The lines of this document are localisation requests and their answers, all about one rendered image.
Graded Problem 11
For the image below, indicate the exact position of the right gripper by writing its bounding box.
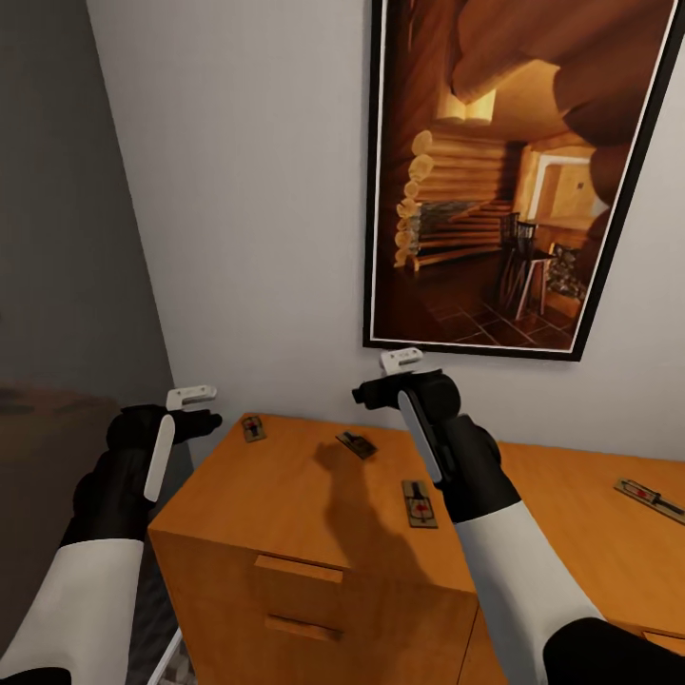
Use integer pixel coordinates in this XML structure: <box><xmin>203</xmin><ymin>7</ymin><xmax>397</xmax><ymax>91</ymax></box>
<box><xmin>352</xmin><ymin>374</ymin><xmax>401</xmax><ymax>411</ymax></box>

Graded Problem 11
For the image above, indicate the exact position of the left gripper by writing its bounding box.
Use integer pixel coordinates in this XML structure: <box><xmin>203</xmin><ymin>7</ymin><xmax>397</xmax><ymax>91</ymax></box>
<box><xmin>175</xmin><ymin>409</ymin><xmax>223</xmax><ymax>444</ymax></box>

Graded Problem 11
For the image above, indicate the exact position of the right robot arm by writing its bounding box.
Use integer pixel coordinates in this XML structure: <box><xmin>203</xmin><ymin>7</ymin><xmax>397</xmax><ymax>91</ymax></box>
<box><xmin>352</xmin><ymin>347</ymin><xmax>685</xmax><ymax>685</ymax></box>

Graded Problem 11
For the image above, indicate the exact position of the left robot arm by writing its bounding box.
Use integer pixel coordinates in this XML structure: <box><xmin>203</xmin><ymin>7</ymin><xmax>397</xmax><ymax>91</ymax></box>
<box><xmin>0</xmin><ymin>385</ymin><xmax>223</xmax><ymax>685</ymax></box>

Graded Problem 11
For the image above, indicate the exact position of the mousetrap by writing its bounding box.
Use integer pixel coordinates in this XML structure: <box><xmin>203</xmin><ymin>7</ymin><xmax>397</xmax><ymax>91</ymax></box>
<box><xmin>243</xmin><ymin>415</ymin><xmax>266</xmax><ymax>442</ymax></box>
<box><xmin>616</xmin><ymin>477</ymin><xmax>685</xmax><ymax>526</ymax></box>
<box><xmin>402</xmin><ymin>479</ymin><xmax>438</xmax><ymax>528</ymax></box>
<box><xmin>335</xmin><ymin>428</ymin><xmax>377</xmax><ymax>459</ymax></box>

